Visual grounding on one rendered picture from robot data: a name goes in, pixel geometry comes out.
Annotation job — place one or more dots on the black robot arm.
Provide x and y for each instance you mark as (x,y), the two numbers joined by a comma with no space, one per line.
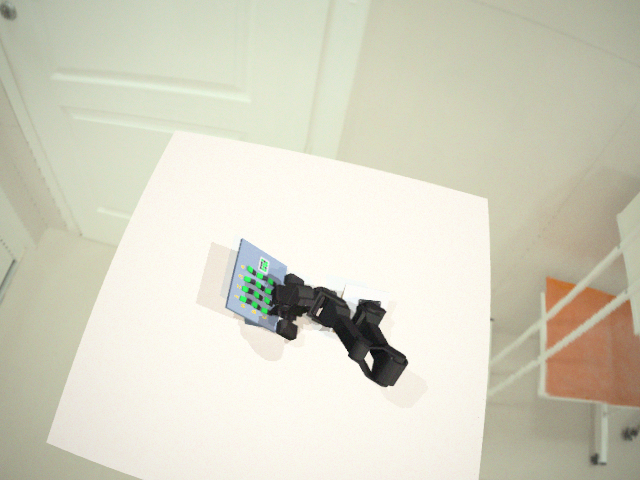
(359,335)

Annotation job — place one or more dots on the light blue switch panel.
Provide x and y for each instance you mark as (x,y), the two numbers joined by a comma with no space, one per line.
(254,276)

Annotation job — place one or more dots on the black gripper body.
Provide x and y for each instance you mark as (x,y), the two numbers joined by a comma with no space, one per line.
(285,327)

